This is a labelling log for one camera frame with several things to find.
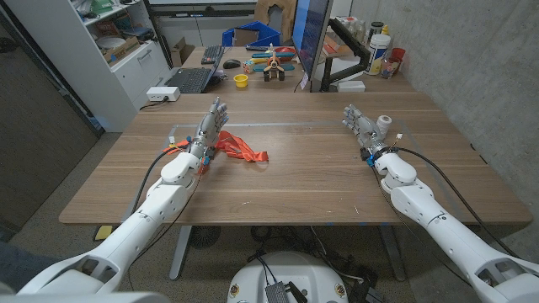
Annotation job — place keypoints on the black keyboard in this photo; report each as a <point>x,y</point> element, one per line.
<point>212,54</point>

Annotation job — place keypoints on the white shelf cabinet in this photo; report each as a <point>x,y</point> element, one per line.
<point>84,63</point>

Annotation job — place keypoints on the white robot torso edge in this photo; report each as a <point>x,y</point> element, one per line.
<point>84,298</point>

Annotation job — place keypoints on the yellow floor pad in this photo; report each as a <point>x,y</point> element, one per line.
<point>103,232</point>

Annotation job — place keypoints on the small yellow cup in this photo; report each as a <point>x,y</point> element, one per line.
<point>241,81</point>

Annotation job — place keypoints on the flat computer monitor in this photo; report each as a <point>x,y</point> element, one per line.
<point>309,33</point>

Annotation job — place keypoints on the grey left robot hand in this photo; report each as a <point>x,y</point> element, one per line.
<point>208,128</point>

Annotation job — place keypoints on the blue plastic bin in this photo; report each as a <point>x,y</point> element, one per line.
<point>263,31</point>

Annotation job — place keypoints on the colourful toy block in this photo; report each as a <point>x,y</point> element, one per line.
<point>249,66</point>

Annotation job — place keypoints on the white power strip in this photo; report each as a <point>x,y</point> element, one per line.
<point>163,93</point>

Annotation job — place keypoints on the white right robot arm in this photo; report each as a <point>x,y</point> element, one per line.
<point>425,210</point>

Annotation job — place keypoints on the black computer mouse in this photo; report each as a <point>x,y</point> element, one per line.
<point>231,64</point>

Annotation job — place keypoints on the blue jeans leg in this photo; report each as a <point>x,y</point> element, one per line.
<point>29,265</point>

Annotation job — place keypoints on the red orange ribbon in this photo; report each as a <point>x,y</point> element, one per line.
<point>240,149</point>

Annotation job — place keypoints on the small white box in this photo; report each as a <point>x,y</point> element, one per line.
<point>350,86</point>

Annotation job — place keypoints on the black laptop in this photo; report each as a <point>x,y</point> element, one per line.
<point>191,79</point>

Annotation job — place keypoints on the small cardboard box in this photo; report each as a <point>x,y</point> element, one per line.
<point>182,52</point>

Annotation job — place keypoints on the red plastic cup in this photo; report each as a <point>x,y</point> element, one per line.
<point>398,54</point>

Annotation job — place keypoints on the dark lid bottle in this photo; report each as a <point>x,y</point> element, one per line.
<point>375,29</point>

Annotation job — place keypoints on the clear glass jar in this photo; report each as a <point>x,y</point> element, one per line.
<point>389,68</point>

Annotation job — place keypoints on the wooden toy airplane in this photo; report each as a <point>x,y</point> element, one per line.
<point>273,65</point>

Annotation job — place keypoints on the small white cup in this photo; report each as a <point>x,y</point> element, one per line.
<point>384,123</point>

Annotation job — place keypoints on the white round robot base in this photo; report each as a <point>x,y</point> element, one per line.
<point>303,273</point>

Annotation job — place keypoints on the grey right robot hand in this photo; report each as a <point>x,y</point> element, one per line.
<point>365,128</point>

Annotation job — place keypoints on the brown cardboard sheet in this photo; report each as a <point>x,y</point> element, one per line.
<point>288,12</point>

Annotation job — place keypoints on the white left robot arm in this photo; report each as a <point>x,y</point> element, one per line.
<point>160,202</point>

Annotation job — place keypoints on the white wipes canister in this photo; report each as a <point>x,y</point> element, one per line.
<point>377,54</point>

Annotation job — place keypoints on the black floor fan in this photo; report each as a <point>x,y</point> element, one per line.
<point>204,236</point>

